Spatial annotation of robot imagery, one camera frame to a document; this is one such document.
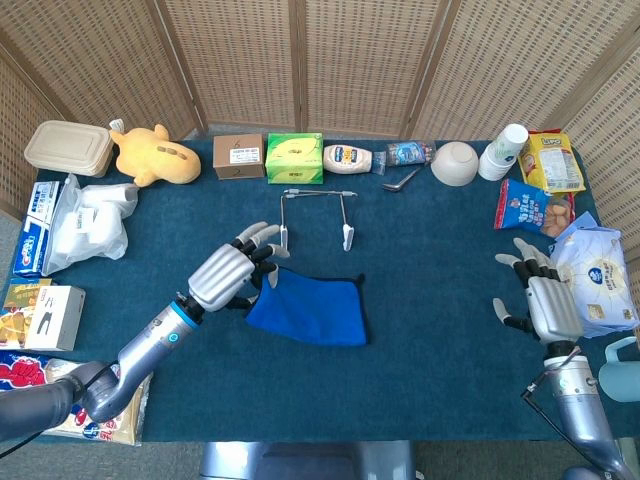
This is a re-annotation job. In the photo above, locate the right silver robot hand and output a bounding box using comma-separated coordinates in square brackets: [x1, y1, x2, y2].
[492, 237, 585, 346]

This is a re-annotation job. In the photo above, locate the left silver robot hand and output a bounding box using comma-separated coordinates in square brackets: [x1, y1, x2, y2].
[187, 222, 292, 314]

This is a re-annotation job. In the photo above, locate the grey and blue cloth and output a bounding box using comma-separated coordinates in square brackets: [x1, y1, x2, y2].
[244, 265, 370, 347]

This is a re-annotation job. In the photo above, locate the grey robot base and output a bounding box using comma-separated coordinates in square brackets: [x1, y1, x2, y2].
[199, 439, 416, 480]

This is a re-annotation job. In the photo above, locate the pale blue tissue bag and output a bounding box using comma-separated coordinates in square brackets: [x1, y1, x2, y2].
[548, 210, 640, 340]

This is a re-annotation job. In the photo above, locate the light blue jug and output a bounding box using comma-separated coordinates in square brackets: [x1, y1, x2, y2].
[598, 335, 640, 403]

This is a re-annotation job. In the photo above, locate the blue cookie bag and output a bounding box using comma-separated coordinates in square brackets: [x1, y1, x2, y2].
[493, 178, 576, 240]

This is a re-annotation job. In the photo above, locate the brown cardboard box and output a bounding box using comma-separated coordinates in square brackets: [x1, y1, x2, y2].
[212, 133, 266, 181]

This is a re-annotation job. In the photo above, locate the green tissue pack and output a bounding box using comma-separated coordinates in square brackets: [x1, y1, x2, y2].
[264, 131, 325, 186]

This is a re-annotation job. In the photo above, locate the yellow plush toy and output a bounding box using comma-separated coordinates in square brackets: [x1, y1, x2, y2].
[108, 118, 203, 189]

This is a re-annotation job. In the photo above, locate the white plastic bag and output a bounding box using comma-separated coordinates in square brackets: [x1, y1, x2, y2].
[42, 173, 140, 276]

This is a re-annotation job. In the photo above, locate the yellow snack bag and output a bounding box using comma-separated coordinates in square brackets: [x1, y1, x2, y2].
[517, 129, 587, 195]

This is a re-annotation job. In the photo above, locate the stack of paper cups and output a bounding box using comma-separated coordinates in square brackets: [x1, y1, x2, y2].
[477, 123, 530, 182]

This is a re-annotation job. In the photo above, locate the mayonnaise squeeze bottle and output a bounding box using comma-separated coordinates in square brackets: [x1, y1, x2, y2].
[322, 143, 387, 176]

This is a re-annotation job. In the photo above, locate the teal carpet table cover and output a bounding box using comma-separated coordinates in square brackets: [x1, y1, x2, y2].
[0, 138, 640, 445]

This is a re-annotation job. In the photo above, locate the beige bowl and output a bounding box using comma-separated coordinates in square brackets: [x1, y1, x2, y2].
[430, 141, 480, 188]

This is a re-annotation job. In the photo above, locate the white box black print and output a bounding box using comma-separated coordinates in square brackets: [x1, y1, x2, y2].
[24, 284, 86, 351]

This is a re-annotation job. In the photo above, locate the beige noodle bag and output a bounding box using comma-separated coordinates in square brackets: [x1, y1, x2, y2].
[44, 357, 154, 447]

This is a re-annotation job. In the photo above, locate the dark metal ladle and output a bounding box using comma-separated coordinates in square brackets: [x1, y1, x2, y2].
[382, 164, 426, 193]

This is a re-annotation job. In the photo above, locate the blue white toothpaste box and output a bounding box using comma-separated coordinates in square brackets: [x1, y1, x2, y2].
[12, 180, 61, 279]

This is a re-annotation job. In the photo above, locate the beige lidded lunch box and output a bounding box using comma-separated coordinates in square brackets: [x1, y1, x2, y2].
[23, 119, 115, 179]

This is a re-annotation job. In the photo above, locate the small plastic packet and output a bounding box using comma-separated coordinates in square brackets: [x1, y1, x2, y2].
[384, 139, 437, 168]

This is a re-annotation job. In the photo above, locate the yellow snack box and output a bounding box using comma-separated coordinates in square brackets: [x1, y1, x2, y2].
[0, 278, 54, 350]

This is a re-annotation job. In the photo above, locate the woven folding screen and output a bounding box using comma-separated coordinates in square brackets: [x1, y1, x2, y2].
[0, 0, 640, 281]

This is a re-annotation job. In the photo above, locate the red and blue snack bag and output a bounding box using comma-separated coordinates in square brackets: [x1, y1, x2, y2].
[0, 348, 66, 394]

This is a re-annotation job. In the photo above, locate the metal wire rack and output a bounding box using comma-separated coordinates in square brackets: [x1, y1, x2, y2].
[278, 187, 359, 254]

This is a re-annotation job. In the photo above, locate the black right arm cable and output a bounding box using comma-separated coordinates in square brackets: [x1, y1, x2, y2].
[520, 347, 584, 446]

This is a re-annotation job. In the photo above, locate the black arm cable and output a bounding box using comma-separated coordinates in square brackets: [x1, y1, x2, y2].
[520, 347, 584, 446]
[0, 364, 121, 459]

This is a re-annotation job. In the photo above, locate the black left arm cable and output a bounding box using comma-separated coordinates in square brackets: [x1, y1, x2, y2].
[0, 364, 121, 459]

